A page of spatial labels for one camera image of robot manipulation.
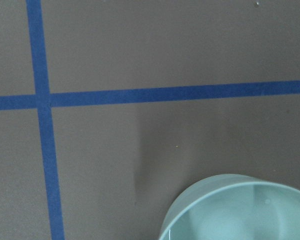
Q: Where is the light green ceramic bowl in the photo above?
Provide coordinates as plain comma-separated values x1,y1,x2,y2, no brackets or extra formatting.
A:
158,174,300,240

